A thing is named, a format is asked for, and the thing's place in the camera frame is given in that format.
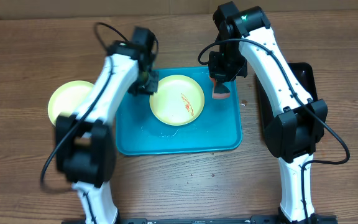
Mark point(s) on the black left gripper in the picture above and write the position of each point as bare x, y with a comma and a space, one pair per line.
151, 88

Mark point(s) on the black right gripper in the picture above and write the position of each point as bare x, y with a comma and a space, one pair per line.
219, 71

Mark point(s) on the red black sponge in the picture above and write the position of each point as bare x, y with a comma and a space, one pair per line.
220, 91

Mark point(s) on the yellow plate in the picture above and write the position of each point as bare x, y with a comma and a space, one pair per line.
67, 98
179, 100

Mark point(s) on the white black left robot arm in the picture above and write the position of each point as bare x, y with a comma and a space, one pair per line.
85, 150

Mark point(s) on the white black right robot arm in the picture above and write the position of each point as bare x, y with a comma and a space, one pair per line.
292, 115

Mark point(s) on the black plastic tray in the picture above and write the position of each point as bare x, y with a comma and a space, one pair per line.
303, 73

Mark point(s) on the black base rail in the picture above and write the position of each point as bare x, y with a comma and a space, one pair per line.
255, 219

